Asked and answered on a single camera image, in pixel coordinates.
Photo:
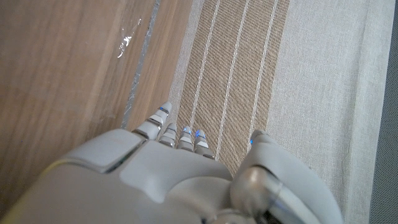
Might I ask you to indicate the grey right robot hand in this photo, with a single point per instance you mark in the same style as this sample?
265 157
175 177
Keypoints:
155 186

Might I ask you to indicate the clear cellophane sheet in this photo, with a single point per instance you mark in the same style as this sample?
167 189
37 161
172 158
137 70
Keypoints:
126 42

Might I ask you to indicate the beige striped backdrop cloth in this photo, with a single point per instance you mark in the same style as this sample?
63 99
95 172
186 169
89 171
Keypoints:
311 77

